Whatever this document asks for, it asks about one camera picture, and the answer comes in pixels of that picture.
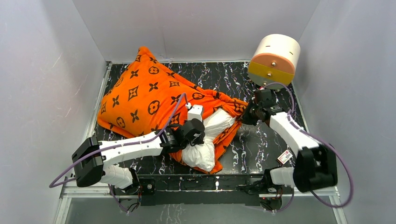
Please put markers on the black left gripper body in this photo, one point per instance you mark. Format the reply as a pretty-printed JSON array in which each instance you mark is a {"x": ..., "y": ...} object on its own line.
[{"x": 198, "y": 136}]

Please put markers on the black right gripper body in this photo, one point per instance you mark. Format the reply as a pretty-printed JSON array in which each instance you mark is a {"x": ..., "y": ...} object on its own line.
[{"x": 251, "y": 115}]

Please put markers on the white pillow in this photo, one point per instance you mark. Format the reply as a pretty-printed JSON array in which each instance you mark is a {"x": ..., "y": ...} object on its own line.
[{"x": 203, "y": 156}]

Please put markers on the orange patterned plush pillowcase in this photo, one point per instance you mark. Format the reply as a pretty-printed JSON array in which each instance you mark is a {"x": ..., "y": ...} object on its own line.
[{"x": 148, "y": 95}]

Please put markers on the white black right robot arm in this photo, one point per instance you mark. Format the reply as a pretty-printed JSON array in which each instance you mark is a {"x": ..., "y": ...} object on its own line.
[{"x": 315, "y": 164}]

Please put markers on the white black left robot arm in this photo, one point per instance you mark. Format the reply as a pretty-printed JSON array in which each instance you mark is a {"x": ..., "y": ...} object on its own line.
[{"x": 97, "y": 161}]

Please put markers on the white cylinder with coloured lid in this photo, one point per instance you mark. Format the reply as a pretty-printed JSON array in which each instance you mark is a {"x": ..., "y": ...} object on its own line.
[{"x": 274, "y": 62}]

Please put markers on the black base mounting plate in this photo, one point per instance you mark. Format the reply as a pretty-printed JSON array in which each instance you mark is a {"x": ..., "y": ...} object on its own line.
[{"x": 204, "y": 198}]

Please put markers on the red white label tag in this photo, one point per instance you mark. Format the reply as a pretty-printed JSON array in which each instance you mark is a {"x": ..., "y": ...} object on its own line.
[{"x": 284, "y": 157}]

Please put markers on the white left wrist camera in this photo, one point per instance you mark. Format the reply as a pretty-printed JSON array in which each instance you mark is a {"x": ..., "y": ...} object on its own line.
[{"x": 195, "y": 112}]

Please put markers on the aluminium front rail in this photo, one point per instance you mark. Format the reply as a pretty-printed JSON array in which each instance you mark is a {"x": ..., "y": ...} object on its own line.
[{"x": 89, "y": 187}]

